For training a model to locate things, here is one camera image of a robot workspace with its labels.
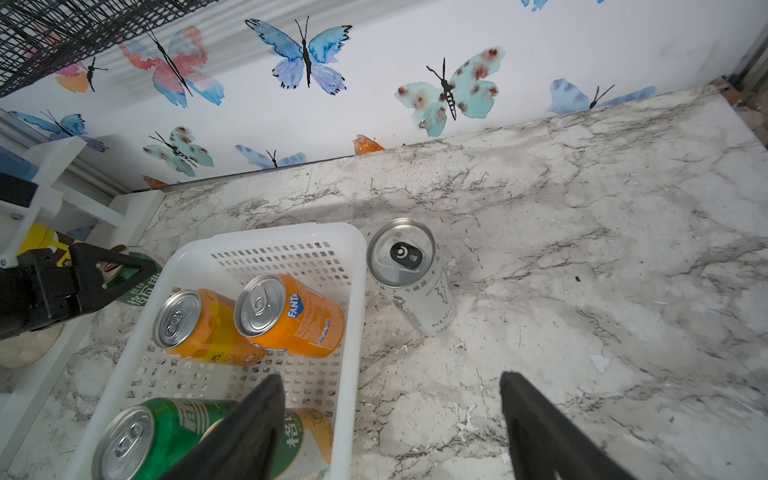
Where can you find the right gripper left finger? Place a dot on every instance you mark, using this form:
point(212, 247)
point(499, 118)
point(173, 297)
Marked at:
point(243, 445)

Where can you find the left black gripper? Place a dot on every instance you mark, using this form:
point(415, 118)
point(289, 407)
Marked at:
point(38, 293)

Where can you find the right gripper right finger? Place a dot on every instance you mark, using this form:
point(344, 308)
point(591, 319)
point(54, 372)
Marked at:
point(543, 442)

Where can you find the green soda can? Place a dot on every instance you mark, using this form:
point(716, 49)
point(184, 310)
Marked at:
point(147, 439)

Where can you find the orange yellow soda can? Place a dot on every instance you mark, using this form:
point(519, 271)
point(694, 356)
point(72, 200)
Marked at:
point(199, 325)

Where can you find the orange Fanta can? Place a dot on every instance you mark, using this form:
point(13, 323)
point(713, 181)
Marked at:
point(277, 312)

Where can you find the white plastic perforated basket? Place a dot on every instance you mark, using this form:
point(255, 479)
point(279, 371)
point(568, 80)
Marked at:
point(329, 258)

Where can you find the white silver tall can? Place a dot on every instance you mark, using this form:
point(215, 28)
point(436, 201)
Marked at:
point(406, 263)

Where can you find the green gold-top can white band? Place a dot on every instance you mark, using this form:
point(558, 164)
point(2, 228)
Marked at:
point(304, 447)

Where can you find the white stepped shelf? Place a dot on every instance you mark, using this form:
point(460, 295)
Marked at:
point(43, 355)

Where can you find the yellow bottle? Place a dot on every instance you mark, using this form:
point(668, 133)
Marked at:
point(42, 237)

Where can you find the round patterned ceramic jar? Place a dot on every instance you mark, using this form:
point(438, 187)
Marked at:
point(28, 347)

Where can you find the black wire wall basket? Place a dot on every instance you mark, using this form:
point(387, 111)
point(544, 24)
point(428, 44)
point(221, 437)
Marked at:
point(39, 38)

